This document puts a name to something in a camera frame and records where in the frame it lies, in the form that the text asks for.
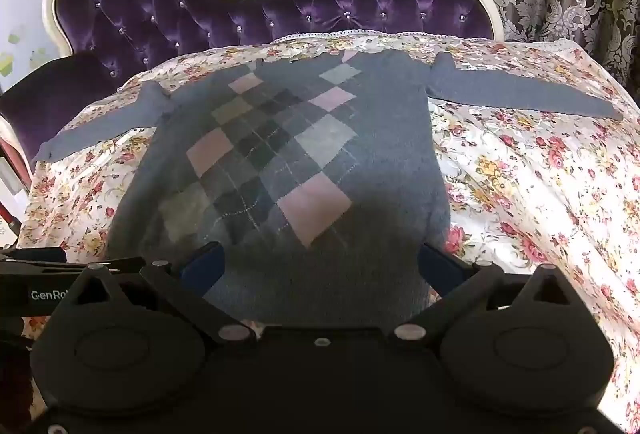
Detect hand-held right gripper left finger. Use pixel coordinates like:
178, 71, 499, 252
75, 241, 258, 346

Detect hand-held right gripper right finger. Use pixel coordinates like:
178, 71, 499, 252
392, 241, 572, 346

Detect grey argyle sweater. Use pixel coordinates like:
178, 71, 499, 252
32, 50, 626, 331

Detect red pole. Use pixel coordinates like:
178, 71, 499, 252
0, 199, 23, 235

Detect floral blanket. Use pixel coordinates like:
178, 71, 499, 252
17, 30, 640, 432

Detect purple tufted sofa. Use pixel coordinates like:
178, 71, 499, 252
0, 0, 506, 175

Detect green wall stickers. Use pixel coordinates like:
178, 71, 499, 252
0, 24, 38, 77

